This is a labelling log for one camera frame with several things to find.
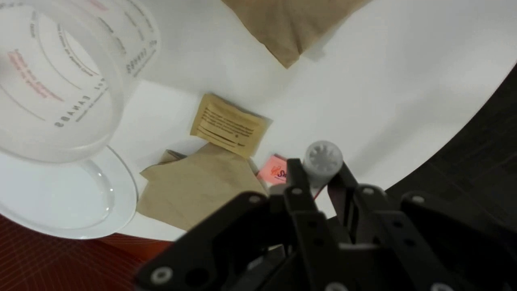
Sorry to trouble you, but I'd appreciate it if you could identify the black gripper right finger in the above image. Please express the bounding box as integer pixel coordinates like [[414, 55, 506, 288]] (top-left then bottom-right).
[[329, 162, 517, 291]]

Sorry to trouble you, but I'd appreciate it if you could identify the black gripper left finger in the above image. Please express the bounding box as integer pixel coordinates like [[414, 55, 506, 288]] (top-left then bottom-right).
[[135, 159, 346, 291]]

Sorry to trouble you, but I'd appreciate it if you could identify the clear plastic measuring cup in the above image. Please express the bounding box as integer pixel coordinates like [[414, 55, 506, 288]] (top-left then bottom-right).
[[0, 0, 164, 165]]

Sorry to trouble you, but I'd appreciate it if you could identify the pink sweetener packet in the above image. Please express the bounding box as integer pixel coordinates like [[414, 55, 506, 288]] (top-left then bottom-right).
[[254, 152, 293, 197]]

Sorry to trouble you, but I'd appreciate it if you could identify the brown paper napkin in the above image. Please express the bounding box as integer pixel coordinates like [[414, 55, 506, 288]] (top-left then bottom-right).
[[222, 0, 374, 70], [136, 142, 271, 233]]

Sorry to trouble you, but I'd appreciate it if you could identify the brown sugar packet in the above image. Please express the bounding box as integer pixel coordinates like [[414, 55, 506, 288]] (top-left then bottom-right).
[[190, 92, 274, 160]]

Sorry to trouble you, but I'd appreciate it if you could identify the white round plate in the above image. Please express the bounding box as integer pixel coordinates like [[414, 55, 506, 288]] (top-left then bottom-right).
[[0, 144, 141, 241]]

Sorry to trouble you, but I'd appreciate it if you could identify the red patterned sofa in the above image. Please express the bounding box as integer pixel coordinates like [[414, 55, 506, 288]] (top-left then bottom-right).
[[0, 214, 175, 291]]

